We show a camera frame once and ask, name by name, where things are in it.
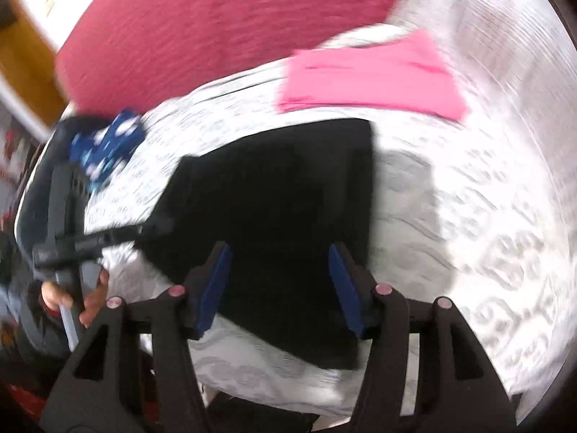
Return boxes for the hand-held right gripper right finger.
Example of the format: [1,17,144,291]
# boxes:
[329,242,517,433]

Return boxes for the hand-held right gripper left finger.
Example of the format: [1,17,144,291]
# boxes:
[38,241,233,433]

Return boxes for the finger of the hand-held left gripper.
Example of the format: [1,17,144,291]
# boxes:
[34,219,176,269]

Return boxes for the black pants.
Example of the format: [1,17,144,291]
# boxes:
[135,117,377,371]

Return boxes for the dark velvet cushion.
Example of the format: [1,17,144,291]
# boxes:
[13,115,113,280]

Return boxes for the blue star-printed cloth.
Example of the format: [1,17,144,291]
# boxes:
[67,108,147,192]

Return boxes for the white grey patterned bedsheet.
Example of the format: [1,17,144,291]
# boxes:
[85,22,569,420]

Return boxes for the wooden door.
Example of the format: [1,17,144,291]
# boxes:
[0,0,68,127]

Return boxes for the pink folded cloth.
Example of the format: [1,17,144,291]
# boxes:
[277,29,470,122]

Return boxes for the red patterned headboard cushion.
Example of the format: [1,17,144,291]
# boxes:
[54,0,411,115]

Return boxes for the white striped blanket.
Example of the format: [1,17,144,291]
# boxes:
[392,0,573,145]

